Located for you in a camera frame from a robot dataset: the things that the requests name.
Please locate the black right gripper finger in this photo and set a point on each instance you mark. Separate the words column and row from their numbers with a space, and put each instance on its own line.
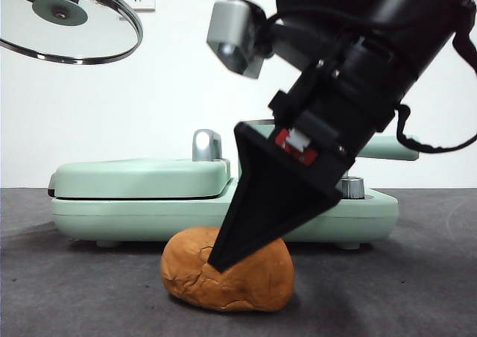
column 268, row 203

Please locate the brown potato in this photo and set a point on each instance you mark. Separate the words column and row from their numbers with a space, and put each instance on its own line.
column 246, row 288

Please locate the glass lid with green knob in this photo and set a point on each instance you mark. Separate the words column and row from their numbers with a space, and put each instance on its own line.
column 59, row 12

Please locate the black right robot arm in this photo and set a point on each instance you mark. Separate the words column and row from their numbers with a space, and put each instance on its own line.
column 410, row 27

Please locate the silver control knob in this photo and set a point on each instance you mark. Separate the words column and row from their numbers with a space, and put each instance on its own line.
column 352, row 188

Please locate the mint green breakfast machine base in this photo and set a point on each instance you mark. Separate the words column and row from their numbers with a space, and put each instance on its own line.
column 149, row 217

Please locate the mint green griddle cover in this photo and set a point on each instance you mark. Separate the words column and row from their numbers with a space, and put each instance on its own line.
column 134, row 176

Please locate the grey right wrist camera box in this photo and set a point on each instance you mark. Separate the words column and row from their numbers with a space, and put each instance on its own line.
column 233, row 31

